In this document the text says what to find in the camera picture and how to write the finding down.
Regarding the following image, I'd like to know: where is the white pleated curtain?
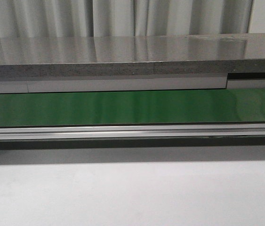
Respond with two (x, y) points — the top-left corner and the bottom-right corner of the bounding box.
(0, 0), (265, 38)

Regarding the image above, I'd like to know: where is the green conveyor belt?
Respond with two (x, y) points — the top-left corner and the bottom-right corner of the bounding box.
(0, 88), (265, 127)

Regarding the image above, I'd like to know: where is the aluminium conveyor frame rail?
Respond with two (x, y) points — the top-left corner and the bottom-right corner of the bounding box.
(0, 123), (265, 141)

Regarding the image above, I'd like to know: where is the grey stone countertop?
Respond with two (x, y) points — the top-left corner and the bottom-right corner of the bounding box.
(0, 32), (265, 95)

